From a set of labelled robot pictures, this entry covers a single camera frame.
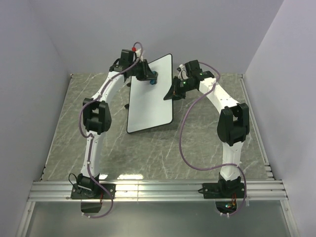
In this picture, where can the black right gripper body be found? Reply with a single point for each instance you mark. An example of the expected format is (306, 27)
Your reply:
(187, 87)

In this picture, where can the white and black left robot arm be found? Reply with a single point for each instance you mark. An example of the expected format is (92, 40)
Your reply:
(95, 117)

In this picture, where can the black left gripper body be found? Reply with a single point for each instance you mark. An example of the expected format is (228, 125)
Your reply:
(135, 70)

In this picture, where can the blue whiteboard eraser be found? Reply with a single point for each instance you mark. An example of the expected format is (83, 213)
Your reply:
(153, 80)

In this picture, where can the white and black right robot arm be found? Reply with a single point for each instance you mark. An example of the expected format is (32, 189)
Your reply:
(234, 120)

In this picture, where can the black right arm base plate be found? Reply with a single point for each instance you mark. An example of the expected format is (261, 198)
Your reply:
(222, 190)

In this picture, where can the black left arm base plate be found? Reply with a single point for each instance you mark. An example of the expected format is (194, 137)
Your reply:
(97, 192)

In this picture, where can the aluminium mounting rail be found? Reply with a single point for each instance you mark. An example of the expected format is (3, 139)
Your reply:
(142, 190)

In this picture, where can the white whiteboard with black frame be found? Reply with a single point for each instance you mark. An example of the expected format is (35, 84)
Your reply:
(147, 108)

